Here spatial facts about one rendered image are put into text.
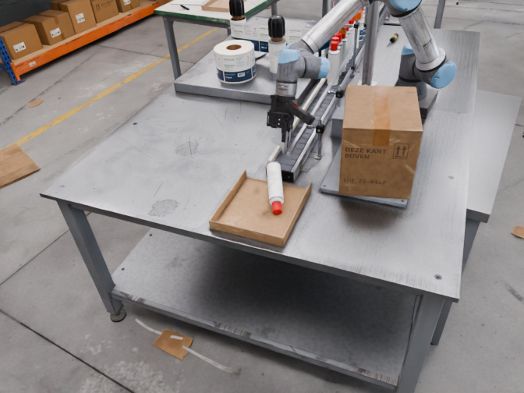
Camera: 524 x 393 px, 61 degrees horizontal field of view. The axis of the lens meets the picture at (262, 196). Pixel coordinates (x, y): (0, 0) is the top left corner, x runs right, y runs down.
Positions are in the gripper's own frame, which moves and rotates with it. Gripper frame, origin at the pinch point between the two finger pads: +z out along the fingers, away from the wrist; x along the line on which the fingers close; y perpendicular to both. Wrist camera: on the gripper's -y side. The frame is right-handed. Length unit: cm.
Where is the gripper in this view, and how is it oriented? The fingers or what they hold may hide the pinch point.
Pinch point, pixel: (285, 150)
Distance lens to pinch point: 166.4
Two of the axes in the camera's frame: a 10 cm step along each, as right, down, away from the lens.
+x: -3.7, 3.1, -8.8
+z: -0.7, 9.3, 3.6
